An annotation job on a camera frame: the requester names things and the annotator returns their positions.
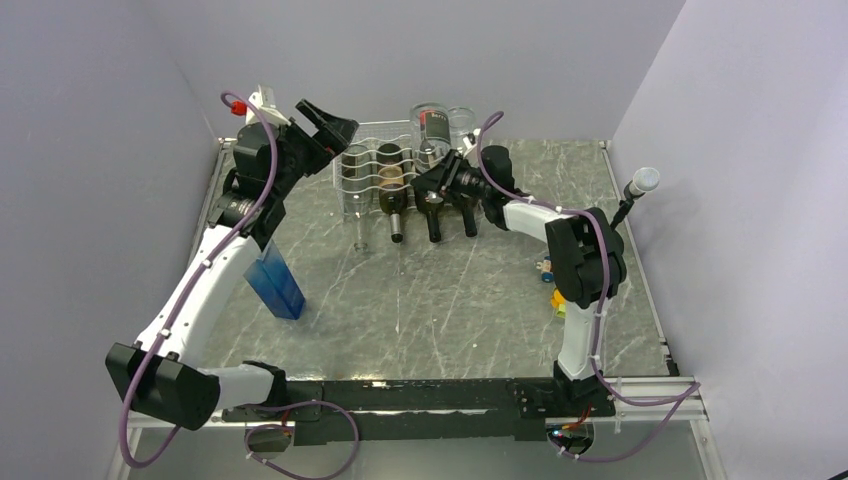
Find clear glass bottle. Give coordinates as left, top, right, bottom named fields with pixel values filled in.
left=340, top=144, right=374, bottom=253

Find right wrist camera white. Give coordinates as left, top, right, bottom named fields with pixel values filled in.
left=460, top=131, right=479, bottom=164

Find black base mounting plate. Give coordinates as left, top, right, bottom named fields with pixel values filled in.
left=218, top=377, right=617, bottom=446

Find microphone on black stand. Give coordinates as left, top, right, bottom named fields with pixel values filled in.
left=610, top=167, right=661, bottom=230

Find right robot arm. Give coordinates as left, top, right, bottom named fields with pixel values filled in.
left=411, top=145, right=627, bottom=415

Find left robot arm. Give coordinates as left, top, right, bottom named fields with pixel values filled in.
left=105, top=92, right=359, bottom=430

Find colourful small blocks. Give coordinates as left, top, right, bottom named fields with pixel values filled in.
left=535, top=256, right=568, bottom=319

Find clear bottle silver cap front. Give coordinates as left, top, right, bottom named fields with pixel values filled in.
left=410, top=102, right=452, bottom=175

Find dark wine bottle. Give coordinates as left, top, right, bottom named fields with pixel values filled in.
left=377, top=143, right=408, bottom=243
left=454, top=201, right=478, bottom=238
left=415, top=191, right=443, bottom=243

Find blue square glass bottle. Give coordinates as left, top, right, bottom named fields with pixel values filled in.
left=244, top=241, right=305, bottom=320

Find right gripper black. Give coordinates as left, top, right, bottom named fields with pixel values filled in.
left=410, top=150, right=491, bottom=204

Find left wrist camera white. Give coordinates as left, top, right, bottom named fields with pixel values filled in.
left=230, top=84, right=291, bottom=127

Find dark wine bottle front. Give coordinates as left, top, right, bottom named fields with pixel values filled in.
left=377, top=143, right=408, bottom=243

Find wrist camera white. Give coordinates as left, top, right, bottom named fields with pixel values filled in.
left=230, top=84, right=291, bottom=127
left=460, top=131, right=479, bottom=164

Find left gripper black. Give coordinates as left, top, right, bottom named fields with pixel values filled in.
left=273, top=100, right=358, bottom=199

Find clear bottle silver cap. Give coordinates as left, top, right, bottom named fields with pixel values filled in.
left=410, top=102, right=452, bottom=175
left=448, top=106, right=477, bottom=149

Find white wire wine rack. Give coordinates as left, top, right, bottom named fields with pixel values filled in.
left=331, top=120, right=417, bottom=214

